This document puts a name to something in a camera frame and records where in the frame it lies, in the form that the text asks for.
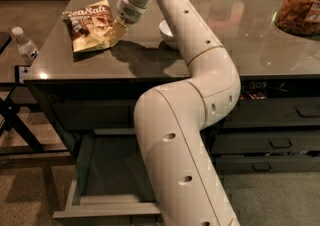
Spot black side table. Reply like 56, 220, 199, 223
0, 31, 69, 156

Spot grey middle right drawer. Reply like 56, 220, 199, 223
212, 130, 320, 155

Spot dark grey cabinet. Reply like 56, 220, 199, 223
27, 0, 319, 226

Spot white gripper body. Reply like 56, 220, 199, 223
116, 0, 146, 24

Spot grey top right drawer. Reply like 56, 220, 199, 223
224, 97, 320, 128

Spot open grey middle drawer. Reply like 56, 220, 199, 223
53, 135, 165, 226

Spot white ceramic bowl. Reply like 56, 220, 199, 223
159, 20, 178, 50

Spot clear plastic water bottle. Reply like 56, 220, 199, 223
12, 27, 39, 65

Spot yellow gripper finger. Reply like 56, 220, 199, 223
109, 18, 128, 44

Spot brown sea salt chip bag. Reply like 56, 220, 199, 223
63, 0, 117, 53

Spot clear jar of snacks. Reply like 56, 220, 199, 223
275, 0, 320, 36

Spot grey top left drawer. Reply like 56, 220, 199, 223
52, 99, 136, 130

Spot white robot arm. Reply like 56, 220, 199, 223
117, 0, 241, 226

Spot snack packets in drawer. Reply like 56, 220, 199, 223
240, 80, 288, 100

